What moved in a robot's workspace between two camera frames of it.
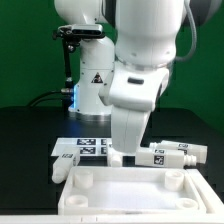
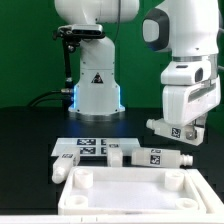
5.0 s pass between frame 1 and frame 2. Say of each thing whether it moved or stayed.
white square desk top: stayed
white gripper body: moved
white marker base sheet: stayed
